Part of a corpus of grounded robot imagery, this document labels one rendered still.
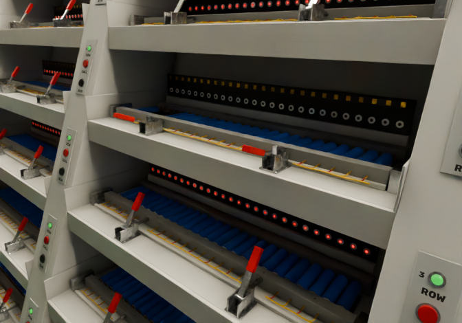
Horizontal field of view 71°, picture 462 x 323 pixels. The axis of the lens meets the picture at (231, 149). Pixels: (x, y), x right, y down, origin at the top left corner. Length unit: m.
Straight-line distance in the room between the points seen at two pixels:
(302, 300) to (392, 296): 0.15
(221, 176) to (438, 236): 0.27
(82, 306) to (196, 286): 0.36
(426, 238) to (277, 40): 0.30
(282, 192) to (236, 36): 0.24
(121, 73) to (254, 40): 0.38
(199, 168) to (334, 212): 0.21
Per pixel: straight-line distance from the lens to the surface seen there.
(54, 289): 0.86
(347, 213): 0.39
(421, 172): 0.37
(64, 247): 0.82
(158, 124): 0.61
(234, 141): 0.51
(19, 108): 1.09
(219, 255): 0.56
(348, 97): 0.56
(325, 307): 0.49
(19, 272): 0.99
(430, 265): 0.37
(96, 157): 0.78
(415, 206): 0.37
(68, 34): 0.92
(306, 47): 0.45
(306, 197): 0.40
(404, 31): 0.41
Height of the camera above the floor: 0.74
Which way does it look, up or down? 2 degrees down
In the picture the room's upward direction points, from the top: 14 degrees clockwise
